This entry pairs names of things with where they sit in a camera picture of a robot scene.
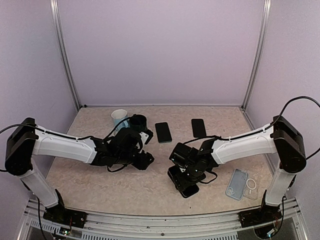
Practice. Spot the light blue ceramic mug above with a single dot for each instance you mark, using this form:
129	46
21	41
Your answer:
118	115

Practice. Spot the right aluminium frame post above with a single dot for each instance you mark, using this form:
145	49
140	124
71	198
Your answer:
258	53

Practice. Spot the aluminium frame post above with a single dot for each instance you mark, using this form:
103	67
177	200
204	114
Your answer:
258	53
63	53

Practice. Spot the black phone pink edge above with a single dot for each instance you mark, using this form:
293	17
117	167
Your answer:
189	191

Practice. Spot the clear magsafe phone case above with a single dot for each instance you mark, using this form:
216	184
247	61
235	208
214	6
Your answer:
252	185

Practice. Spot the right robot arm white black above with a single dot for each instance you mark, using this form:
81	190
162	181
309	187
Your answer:
278	137

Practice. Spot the dark green ceramic mug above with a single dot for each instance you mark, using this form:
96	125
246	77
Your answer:
138	122

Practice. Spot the front aluminium rail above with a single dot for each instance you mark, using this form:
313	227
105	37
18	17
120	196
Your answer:
215	226

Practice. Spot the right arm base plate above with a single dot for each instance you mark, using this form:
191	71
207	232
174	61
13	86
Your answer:
249	218

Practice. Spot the light blue phone case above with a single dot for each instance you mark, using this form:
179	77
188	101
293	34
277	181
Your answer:
237	184

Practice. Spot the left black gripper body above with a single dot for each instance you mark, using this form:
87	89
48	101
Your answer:
140	164

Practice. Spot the black phone case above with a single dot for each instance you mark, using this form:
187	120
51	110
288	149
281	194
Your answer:
173	170

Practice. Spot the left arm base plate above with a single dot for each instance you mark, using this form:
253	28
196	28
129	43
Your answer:
68	217

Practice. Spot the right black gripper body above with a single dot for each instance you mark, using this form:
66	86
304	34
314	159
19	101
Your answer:
194	175

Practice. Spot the left aluminium frame post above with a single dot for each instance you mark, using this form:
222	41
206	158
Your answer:
63	53

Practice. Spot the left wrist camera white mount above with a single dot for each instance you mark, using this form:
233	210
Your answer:
146	136

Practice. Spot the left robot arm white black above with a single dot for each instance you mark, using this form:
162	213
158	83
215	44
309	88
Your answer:
29	139

